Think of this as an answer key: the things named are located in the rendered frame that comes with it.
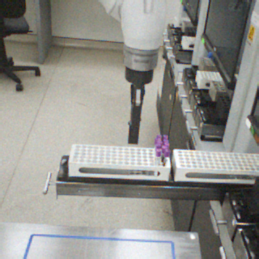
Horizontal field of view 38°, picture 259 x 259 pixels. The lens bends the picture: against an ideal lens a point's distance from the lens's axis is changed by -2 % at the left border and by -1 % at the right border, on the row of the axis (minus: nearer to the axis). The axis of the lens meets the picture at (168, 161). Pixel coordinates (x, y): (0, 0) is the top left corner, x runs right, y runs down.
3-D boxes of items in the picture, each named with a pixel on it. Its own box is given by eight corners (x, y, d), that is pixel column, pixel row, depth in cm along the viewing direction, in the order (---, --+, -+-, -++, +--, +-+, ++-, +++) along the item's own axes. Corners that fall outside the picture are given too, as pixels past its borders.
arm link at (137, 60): (123, 48, 91) (121, 72, 95) (160, 52, 93) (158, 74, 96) (124, 37, 99) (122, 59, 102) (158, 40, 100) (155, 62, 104)
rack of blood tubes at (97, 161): (165, 165, 124) (167, 149, 121) (167, 184, 116) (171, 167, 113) (72, 160, 120) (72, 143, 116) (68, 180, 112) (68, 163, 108)
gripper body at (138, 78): (125, 59, 102) (123, 90, 107) (125, 70, 95) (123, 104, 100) (153, 61, 103) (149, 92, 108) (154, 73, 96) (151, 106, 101)
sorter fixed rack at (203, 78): (252, 87, 190) (255, 76, 186) (258, 96, 181) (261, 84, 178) (194, 82, 185) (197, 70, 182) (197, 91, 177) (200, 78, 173)
